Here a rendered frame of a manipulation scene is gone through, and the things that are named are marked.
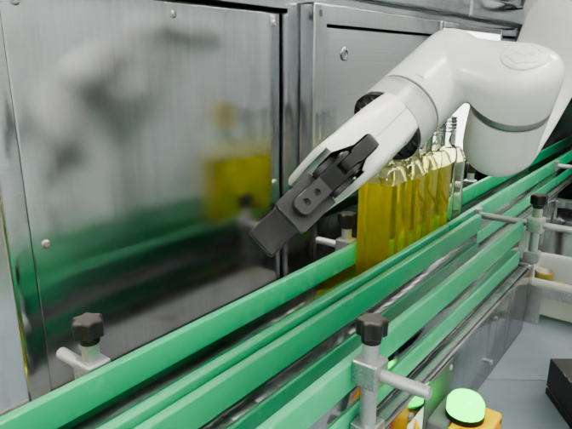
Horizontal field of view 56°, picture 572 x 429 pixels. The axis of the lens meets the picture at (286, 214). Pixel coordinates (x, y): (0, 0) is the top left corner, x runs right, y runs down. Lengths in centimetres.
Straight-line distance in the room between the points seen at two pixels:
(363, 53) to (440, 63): 44
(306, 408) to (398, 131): 25
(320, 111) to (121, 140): 34
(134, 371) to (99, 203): 20
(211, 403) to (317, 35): 56
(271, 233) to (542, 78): 27
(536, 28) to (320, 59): 32
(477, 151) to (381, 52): 49
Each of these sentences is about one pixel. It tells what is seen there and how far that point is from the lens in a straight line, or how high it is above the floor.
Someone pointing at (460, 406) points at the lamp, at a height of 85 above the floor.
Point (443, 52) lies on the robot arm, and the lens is 57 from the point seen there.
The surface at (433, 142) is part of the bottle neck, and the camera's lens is 94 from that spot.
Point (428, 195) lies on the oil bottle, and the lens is 90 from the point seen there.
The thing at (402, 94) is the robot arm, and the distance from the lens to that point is 52.
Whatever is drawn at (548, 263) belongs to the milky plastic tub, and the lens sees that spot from 128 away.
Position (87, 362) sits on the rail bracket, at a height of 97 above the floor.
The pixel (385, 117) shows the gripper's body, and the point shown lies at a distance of 48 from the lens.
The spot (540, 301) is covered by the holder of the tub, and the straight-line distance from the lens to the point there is 114.
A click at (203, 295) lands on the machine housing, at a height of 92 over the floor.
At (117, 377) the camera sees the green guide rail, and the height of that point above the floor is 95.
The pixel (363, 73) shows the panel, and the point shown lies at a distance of 98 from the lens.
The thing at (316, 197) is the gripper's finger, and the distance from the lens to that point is 42.
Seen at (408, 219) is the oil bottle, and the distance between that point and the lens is 84.
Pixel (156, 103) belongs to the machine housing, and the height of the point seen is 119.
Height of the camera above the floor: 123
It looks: 16 degrees down
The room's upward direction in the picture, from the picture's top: straight up
